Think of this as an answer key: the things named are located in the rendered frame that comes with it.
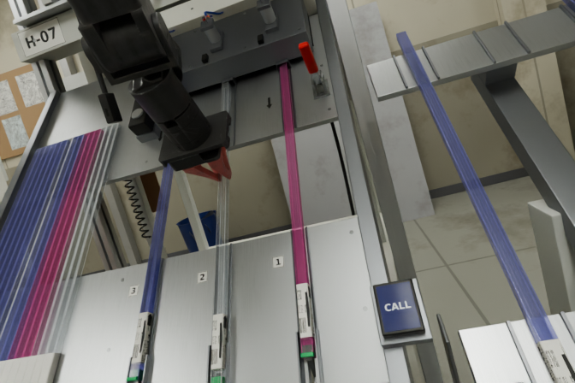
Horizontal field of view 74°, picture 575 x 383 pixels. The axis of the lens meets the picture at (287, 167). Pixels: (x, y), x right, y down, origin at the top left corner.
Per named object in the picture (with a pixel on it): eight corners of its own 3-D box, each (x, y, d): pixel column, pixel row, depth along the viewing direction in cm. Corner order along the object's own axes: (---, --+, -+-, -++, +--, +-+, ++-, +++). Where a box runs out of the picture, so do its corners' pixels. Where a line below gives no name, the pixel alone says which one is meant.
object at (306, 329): (317, 357, 42) (313, 356, 40) (304, 359, 42) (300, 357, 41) (287, 62, 72) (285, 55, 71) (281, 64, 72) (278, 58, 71)
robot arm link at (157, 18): (77, 44, 40) (157, 20, 40) (91, 0, 47) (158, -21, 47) (133, 128, 48) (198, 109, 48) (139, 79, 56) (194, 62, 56)
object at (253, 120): (345, 134, 64) (338, 114, 60) (32, 219, 79) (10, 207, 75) (322, 21, 83) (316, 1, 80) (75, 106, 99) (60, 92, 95)
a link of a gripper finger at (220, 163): (204, 167, 64) (173, 129, 57) (244, 156, 62) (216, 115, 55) (200, 201, 59) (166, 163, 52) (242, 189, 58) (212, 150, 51)
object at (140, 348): (143, 381, 47) (135, 380, 45) (133, 382, 47) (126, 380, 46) (184, 96, 77) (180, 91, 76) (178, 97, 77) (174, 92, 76)
